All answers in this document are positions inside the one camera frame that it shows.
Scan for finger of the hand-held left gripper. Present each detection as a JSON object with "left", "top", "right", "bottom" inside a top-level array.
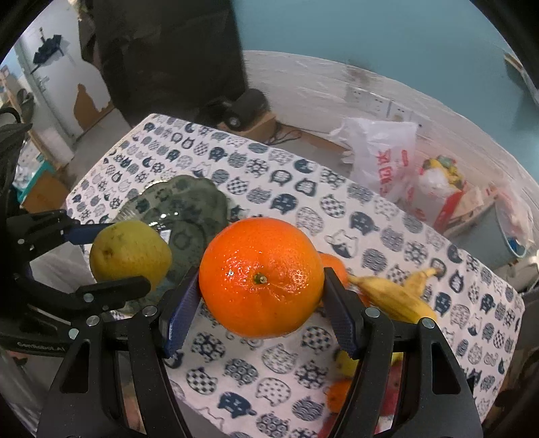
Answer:
[
  {"left": 6, "top": 210, "right": 114, "bottom": 270},
  {"left": 12, "top": 273, "right": 151, "bottom": 327}
]

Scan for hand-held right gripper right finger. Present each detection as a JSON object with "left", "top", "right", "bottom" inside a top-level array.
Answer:
[{"left": 322, "top": 267, "right": 484, "bottom": 438}]

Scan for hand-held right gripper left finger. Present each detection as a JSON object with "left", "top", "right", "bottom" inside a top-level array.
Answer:
[{"left": 37, "top": 265, "right": 201, "bottom": 438}]

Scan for yellow pear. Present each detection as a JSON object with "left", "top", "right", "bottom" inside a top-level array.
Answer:
[{"left": 89, "top": 220, "right": 173, "bottom": 292}]

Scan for small orange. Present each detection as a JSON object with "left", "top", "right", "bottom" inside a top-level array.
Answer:
[
  {"left": 317, "top": 252, "right": 369, "bottom": 308},
  {"left": 326, "top": 379, "right": 355, "bottom": 414}
]

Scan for large orange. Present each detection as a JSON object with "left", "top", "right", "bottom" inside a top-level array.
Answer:
[{"left": 198, "top": 217, "right": 325, "bottom": 340}]

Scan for green glass plate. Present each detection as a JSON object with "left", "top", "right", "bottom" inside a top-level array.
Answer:
[{"left": 113, "top": 176, "right": 230, "bottom": 315}]

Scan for teal box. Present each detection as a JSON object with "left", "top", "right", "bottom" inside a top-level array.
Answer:
[{"left": 17, "top": 155, "right": 58, "bottom": 186}]

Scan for brown cardboard box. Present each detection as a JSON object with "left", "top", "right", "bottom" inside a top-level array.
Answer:
[{"left": 20, "top": 170, "right": 70, "bottom": 214}]

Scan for white foam box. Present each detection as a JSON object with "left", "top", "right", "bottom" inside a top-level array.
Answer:
[{"left": 37, "top": 125, "right": 73, "bottom": 161}]

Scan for yellow banana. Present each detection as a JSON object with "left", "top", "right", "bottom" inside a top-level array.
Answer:
[{"left": 347, "top": 267, "right": 444, "bottom": 326}]

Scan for wooden shelf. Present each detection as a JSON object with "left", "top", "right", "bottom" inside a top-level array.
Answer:
[{"left": 0, "top": 66, "right": 35, "bottom": 121}]

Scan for grey peeling door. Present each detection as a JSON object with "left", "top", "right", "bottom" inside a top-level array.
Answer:
[{"left": 16, "top": 12, "right": 116, "bottom": 140}]

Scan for dark blue folded umbrella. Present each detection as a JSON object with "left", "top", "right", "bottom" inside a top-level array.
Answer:
[{"left": 31, "top": 27, "right": 65, "bottom": 65}]

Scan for cat print tablecloth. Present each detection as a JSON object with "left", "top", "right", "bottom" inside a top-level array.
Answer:
[{"left": 65, "top": 113, "right": 527, "bottom": 438}]

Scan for red white cardboard box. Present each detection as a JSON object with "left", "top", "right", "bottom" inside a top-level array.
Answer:
[{"left": 416, "top": 177, "right": 498, "bottom": 237}]

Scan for clear bag with yellow contents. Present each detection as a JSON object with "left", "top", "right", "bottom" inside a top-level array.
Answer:
[{"left": 420, "top": 155, "right": 469, "bottom": 199}]

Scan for white plastic bag red print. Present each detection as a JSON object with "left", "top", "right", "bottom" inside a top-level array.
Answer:
[{"left": 328, "top": 117, "right": 419, "bottom": 204}]

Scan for large dark furniture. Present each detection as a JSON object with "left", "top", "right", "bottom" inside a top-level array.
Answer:
[{"left": 78, "top": 0, "right": 248, "bottom": 128}]

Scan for translucent plastic bag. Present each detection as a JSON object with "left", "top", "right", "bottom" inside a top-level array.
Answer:
[{"left": 494, "top": 181, "right": 536, "bottom": 258}]

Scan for flat brown cardboard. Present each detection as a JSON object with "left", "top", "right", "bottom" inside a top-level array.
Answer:
[{"left": 241, "top": 111, "right": 351, "bottom": 153}]

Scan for black round speaker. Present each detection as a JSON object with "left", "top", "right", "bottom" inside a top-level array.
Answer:
[{"left": 218, "top": 88, "right": 268, "bottom": 129}]

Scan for black cable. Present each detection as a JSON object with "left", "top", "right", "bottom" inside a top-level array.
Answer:
[{"left": 265, "top": 121, "right": 303, "bottom": 145}]

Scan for white wall socket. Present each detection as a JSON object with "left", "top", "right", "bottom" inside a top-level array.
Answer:
[
  {"left": 346, "top": 83, "right": 371, "bottom": 106},
  {"left": 387, "top": 100, "right": 412, "bottom": 121},
  {"left": 369, "top": 90, "right": 391, "bottom": 114}
]

